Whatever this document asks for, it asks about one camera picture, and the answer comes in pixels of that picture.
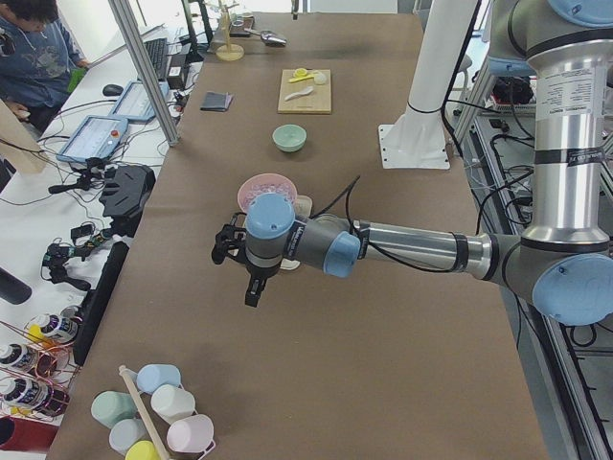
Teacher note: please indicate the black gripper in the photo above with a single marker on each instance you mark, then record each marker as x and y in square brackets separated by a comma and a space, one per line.
[259, 276]

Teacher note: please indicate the white ceramic spoon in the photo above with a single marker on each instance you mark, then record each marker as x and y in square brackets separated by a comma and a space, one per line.
[298, 94]

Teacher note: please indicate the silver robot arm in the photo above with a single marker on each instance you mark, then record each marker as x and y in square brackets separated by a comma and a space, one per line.
[560, 263]

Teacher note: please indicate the pink bowl of ice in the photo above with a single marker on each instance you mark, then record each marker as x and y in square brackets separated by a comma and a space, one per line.
[264, 183]

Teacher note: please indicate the mint green bowl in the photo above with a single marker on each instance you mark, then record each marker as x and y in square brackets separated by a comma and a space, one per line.
[289, 138]

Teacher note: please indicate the metal ice scoop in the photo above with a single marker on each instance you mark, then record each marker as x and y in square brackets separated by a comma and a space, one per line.
[268, 38]

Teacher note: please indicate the blue plastic cup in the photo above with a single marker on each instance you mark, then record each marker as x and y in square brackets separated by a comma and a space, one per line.
[151, 376]

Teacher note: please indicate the white plastic cup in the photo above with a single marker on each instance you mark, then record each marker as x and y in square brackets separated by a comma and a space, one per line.
[172, 403]

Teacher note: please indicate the pink plastic cup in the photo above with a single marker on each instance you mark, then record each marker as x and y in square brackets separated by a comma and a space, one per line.
[194, 434]

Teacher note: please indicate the black gamepad controller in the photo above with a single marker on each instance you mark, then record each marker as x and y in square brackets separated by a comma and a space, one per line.
[126, 190]

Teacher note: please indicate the folded grey cloth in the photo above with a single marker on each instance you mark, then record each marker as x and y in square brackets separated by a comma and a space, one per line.
[217, 102]

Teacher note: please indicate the green plastic cup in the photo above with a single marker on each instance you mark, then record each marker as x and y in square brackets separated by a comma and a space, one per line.
[111, 407]

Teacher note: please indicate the bamboo cutting board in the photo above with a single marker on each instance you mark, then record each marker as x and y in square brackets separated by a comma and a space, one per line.
[311, 95]

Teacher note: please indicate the grey plastic cup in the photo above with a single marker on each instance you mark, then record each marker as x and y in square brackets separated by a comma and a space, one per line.
[124, 434]

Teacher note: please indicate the yellow plastic cup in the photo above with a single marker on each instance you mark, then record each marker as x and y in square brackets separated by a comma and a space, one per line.
[142, 450]

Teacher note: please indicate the yellow plastic knife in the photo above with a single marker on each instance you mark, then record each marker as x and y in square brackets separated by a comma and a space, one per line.
[301, 78]

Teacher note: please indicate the upper teach pendant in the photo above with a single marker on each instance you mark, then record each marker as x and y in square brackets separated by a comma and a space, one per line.
[96, 137]

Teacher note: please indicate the wooden cup tree stand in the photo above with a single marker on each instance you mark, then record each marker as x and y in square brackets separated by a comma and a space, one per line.
[228, 51]

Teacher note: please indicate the black keyboard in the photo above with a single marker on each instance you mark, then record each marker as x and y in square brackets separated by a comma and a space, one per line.
[157, 50]

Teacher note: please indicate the person in blue hoodie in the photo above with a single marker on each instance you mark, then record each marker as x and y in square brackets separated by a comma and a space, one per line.
[35, 77]

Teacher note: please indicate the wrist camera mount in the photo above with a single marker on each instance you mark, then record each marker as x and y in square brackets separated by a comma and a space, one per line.
[230, 242]

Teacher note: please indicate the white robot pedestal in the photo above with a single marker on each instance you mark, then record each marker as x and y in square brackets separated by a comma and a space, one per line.
[416, 140]

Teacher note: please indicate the aluminium frame post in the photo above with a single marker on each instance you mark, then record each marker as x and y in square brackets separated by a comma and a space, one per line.
[129, 29]

